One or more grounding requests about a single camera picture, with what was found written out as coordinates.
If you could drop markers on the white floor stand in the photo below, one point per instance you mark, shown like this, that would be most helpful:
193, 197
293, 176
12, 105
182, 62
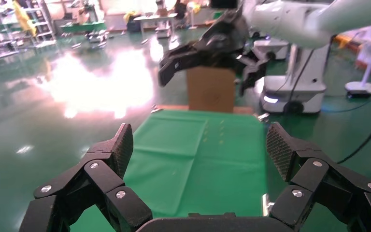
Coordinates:
363, 87

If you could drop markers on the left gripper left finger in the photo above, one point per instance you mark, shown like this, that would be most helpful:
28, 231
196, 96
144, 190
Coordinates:
123, 150

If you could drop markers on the white wheeled machine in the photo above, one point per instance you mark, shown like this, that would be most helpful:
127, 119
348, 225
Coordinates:
270, 48

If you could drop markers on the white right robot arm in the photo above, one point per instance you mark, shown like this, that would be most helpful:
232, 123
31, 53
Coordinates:
284, 19

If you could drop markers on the green table cloth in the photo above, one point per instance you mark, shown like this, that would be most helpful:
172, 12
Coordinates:
188, 160

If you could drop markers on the metal storage shelf rack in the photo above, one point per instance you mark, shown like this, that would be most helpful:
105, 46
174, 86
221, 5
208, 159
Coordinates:
0, 44

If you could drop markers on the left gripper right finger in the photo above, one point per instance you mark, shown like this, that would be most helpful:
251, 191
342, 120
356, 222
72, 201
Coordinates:
278, 150

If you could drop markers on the yellow hanging cloth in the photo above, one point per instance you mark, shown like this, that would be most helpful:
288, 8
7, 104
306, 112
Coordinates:
24, 19

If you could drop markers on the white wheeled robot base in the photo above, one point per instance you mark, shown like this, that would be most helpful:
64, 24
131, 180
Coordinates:
300, 93

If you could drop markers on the green flat cart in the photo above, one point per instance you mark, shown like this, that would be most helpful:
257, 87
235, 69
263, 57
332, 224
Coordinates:
83, 26

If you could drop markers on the silver metal cloth clamp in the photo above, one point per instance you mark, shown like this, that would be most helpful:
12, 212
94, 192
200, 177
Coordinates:
156, 110
264, 117
267, 205

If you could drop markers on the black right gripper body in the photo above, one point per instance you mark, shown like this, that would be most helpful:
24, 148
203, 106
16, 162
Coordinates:
227, 38

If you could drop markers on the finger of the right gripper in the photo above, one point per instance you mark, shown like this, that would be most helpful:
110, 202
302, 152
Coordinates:
252, 69
179, 60

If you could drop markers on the grey workshop table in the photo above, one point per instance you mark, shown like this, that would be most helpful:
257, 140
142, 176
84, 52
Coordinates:
155, 17

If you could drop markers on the brown cardboard box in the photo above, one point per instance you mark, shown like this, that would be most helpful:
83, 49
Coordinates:
211, 89

